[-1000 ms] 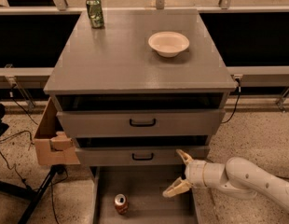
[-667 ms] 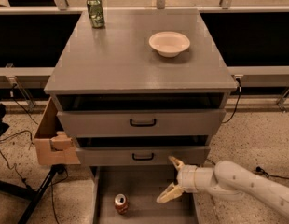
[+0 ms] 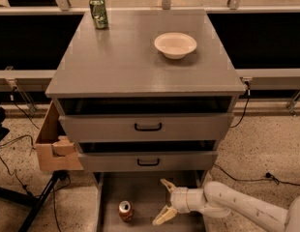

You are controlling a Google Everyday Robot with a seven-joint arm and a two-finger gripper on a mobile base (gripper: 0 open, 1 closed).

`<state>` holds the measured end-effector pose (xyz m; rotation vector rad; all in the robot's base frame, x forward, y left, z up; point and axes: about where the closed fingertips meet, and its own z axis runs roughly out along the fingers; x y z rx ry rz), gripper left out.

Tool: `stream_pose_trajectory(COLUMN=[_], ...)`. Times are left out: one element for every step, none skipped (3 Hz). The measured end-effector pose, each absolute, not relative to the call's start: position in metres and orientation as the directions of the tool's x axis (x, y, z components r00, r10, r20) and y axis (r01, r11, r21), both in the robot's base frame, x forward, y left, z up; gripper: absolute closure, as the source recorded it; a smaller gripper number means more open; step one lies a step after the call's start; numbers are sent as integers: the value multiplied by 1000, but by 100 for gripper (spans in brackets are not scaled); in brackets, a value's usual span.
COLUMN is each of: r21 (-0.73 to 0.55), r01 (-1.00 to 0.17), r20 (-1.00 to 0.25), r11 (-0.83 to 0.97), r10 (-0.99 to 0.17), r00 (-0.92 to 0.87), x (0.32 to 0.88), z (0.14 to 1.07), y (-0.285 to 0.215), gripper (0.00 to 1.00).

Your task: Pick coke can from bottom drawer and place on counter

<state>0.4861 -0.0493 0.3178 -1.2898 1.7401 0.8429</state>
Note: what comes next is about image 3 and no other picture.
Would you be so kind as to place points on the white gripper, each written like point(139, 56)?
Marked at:
point(179, 198)

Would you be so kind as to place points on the red coke can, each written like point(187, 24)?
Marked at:
point(125, 210)

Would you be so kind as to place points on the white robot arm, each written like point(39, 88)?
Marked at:
point(216, 200)

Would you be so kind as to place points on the grey bottom drawer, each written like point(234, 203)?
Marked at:
point(148, 196)

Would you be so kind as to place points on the grey drawer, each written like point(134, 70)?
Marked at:
point(148, 161)
point(133, 128)
point(148, 196)

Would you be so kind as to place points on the grey middle drawer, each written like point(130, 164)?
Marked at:
point(148, 161)

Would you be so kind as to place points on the grey top drawer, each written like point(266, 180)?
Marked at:
point(133, 128)

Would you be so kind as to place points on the grey drawer cabinet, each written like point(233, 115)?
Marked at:
point(119, 72)

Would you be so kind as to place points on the green soda can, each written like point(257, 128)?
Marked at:
point(98, 13)

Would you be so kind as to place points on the wooden side box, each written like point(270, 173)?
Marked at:
point(54, 150)

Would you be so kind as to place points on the black tripod stand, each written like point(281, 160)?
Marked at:
point(29, 200)

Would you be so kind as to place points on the white bowl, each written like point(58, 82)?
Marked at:
point(175, 46)

